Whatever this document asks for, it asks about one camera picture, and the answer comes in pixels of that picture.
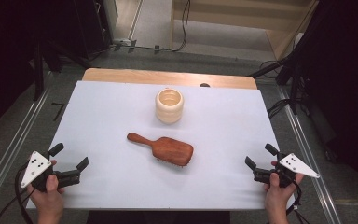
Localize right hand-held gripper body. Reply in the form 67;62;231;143
253;151;321;189

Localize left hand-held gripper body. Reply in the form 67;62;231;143
21;151;82;193

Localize brown wooden hairbrush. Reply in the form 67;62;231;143
126;132;195;168

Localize cream ribbed cup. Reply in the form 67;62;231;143
155;88;185;125

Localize person's right hand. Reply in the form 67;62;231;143
263;160;306;217

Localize person's left hand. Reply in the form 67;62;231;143
27;160;66;217

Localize white board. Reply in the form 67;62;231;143
26;80;298;211

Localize black curtain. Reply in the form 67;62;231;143
0;0;76;141
292;0;358;208

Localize person's dark clothing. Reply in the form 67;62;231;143
86;210;231;224

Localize light wooden table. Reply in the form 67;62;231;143
82;68;258;91

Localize black cabinet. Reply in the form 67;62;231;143
73;0;119;60

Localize light wooden shelf unit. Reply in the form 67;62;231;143
170;0;320;62

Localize metal floor rail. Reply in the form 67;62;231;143
0;71;54;216
275;85;343;224

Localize thick black gripper cable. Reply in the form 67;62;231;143
14;163;35;224

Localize black floor cables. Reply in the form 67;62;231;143
259;60;295;119

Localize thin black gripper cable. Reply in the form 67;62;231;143
0;188;37;224

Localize hanging black cable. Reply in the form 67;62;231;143
171;0;192;53

